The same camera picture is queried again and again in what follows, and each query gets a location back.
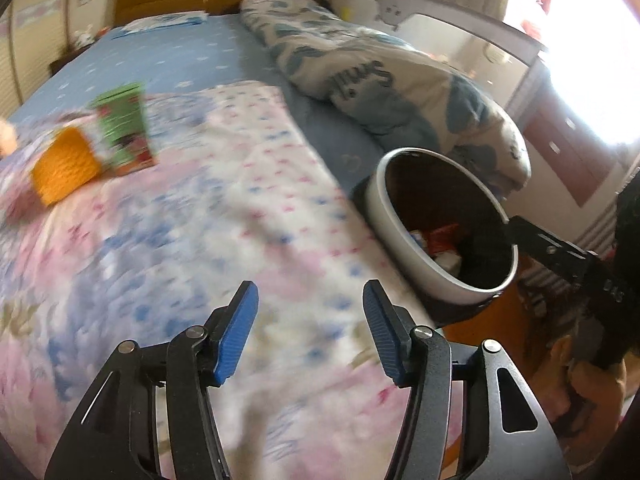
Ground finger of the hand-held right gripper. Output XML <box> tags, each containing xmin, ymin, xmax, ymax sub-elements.
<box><xmin>505</xmin><ymin>216</ymin><xmax>596</xmax><ymax>286</ymax></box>

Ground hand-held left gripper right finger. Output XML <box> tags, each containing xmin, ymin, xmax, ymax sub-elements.
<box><xmin>362</xmin><ymin>280</ymin><xmax>573</xmax><ymax>480</ymax></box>

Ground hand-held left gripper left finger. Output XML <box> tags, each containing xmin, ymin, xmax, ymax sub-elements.
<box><xmin>44</xmin><ymin>280</ymin><xmax>260</xmax><ymax>480</ymax></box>

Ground red snack wrapper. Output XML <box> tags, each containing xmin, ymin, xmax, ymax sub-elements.
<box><xmin>425</xmin><ymin>225</ymin><xmax>461</xmax><ymax>256</ymax></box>

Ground white black trash bin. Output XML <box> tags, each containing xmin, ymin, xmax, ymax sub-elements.
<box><xmin>362</xmin><ymin>147</ymin><xmax>521</xmax><ymax>326</ymax></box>

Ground red trash in bin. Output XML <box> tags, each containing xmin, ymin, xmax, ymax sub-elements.
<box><xmin>410</xmin><ymin>230</ymin><xmax>463</xmax><ymax>276</ymax></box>

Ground pink floral blanket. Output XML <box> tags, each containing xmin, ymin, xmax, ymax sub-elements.
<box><xmin>0</xmin><ymin>82</ymin><xmax>466</xmax><ymax>480</ymax></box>

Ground reddish brown drawer cabinet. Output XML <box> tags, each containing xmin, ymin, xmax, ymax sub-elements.
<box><xmin>517</xmin><ymin>60</ymin><xmax>640</xmax><ymax>211</ymax></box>

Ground yellow brown cloth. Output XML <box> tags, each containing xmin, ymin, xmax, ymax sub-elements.
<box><xmin>530</xmin><ymin>335</ymin><xmax>631</xmax><ymax>466</ymax></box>

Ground white blue printed duvet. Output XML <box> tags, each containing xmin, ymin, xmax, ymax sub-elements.
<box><xmin>239</xmin><ymin>0</ymin><xmax>532</xmax><ymax>196</ymax></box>

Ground green carton box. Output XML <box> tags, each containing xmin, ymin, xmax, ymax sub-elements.
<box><xmin>90</xmin><ymin>82</ymin><xmax>157</xmax><ymax>177</ymax></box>

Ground orange foam net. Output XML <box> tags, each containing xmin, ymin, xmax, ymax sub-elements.
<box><xmin>30</xmin><ymin>126</ymin><xmax>103</xmax><ymax>207</ymax></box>

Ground blue bedsheet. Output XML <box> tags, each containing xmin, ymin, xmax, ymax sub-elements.
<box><xmin>10</xmin><ymin>12</ymin><xmax>386</xmax><ymax>201</ymax></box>

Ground cream plush toy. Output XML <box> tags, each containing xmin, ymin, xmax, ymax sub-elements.
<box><xmin>0</xmin><ymin>117</ymin><xmax>18</xmax><ymax>158</ymax></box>

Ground white blue pillow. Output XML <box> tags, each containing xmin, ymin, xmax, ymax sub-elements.
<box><xmin>111</xmin><ymin>10</ymin><xmax>210</xmax><ymax>40</ymax></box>

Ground dark wooden nightstand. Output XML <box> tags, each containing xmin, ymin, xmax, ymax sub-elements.
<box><xmin>48</xmin><ymin>42</ymin><xmax>93</xmax><ymax>78</ymax></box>

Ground cream sliding wardrobe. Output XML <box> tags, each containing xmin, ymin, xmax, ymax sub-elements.
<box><xmin>0</xmin><ymin>0</ymin><xmax>71</xmax><ymax>118</ymax></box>

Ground white grey crib rail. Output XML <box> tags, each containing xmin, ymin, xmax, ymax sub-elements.
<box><xmin>327</xmin><ymin>0</ymin><xmax>548</xmax><ymax>111</ymax></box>

